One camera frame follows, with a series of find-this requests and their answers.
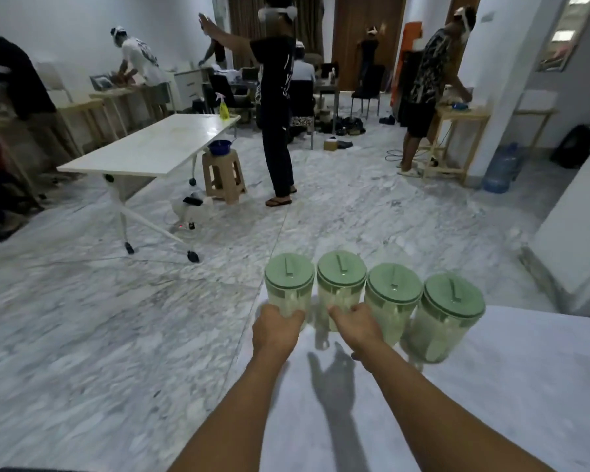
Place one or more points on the person's left hand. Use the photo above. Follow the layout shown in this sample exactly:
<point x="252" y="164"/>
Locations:
<point x="275" y="336"/>

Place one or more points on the person's right hand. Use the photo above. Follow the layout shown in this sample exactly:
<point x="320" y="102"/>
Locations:
<point x="360" y="334"/>

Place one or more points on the person's left fingers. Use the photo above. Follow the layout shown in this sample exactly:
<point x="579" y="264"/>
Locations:
<point x="287" y="314"/>

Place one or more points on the person's right fingers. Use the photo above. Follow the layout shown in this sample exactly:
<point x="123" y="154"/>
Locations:
<point x="349" y="312"/>

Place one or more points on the clear jar with green lid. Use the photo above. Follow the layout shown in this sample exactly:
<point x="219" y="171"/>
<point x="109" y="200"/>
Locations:
<point x="393" y="289"/>
<point x="447" y="314"/>
<point x="290" y="280"/>
<point x="341" y="277"/>

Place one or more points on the person's right forearm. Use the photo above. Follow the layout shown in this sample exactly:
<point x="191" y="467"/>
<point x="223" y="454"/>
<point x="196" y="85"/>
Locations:
<point x="442" y="417"/>

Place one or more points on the person's left forearm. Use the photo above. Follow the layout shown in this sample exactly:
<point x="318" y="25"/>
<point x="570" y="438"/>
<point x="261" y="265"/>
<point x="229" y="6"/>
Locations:
<point x="236" y="412"/>

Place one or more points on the white device with black top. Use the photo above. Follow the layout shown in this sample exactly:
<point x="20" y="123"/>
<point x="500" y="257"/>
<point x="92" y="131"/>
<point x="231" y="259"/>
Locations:
<point x="191" y="208"/>

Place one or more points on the beige plastic stool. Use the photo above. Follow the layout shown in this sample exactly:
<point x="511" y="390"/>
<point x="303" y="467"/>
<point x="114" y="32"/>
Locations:
<point x="223" y="174"/>

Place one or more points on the small cardboard box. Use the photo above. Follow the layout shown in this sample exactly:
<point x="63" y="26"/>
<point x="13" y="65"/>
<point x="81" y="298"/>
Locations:
<point x="330" y="144"/>

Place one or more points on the blue plastic basin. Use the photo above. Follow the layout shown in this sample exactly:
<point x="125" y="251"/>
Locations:
<point x="220" y="147"/>

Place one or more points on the pile of dark shoes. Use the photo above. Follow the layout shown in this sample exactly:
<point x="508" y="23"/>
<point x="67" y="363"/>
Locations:
<point x="350" y="126"/>

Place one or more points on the blue water jug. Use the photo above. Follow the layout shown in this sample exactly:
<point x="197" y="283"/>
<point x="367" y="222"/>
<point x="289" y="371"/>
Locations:
<point x="502" y="167"/>

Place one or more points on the white folding table on wheels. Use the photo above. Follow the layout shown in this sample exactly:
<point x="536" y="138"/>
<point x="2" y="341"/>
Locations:
<point x="162" y="142"/>

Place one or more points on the yellow spray bottle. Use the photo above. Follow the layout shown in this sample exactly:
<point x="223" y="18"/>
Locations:
<point x="224" y="109"/>

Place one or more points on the light wooden table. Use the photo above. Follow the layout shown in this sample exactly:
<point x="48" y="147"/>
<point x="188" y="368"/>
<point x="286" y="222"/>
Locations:
<point x="115" y="100"/>
<point x="459" y="122"/>
<point x="536" y="117"/>
<point x="81" y="115"/>

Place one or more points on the grey metal table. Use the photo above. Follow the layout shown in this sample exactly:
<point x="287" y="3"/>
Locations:
<point x="327" y="93"/>

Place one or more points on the black chair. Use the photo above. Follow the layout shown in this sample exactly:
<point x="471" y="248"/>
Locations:
<point x="368" y="88"/>

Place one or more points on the white leaning panel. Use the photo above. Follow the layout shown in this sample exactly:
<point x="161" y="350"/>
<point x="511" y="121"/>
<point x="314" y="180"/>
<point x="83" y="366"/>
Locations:
<point x="575" y="230"/>

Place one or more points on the white drawer cabinet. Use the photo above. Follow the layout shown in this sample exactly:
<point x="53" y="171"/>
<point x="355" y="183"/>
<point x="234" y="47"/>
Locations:
<point x="191" y="85"/>

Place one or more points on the orange cabinet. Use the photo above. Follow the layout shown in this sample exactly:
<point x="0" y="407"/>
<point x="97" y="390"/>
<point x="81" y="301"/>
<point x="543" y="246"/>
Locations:
<point x="408" y="39"/>

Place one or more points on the black bag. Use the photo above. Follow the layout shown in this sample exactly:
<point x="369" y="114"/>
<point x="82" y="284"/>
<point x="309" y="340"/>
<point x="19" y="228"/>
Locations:
<point x="577" y="144"/>

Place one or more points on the brown wooden door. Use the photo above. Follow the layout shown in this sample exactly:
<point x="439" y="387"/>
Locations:
<point x="359" y="19"/>

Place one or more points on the brown curtain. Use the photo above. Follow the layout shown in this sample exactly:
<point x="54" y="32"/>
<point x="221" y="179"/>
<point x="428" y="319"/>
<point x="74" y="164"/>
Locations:
<point x="241" y="19"/>

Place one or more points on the white headset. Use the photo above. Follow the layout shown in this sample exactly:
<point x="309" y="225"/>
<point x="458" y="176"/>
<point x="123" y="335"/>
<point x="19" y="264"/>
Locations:
<point x="278" y="13"/>

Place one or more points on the framed wall mirror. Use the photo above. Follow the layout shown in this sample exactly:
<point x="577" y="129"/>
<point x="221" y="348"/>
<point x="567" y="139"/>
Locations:
<point x="568" y="29"/>

